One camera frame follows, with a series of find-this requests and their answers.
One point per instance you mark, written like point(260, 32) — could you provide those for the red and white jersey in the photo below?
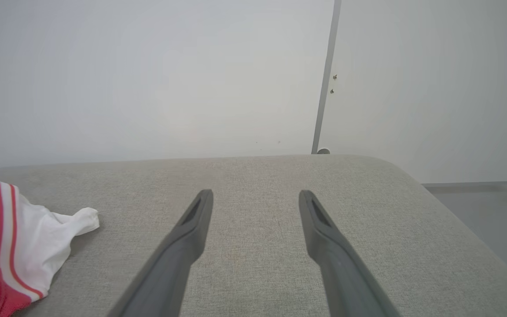
point(24, 246)

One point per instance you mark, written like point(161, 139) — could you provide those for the grey metal wall strip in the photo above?
point(326, 75)

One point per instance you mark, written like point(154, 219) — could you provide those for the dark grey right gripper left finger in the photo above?
point(165, 273)

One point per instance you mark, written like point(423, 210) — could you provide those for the small grey round doorstop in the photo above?
point(323, 151)

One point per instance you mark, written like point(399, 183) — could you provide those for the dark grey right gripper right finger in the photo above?
point(346, 277)

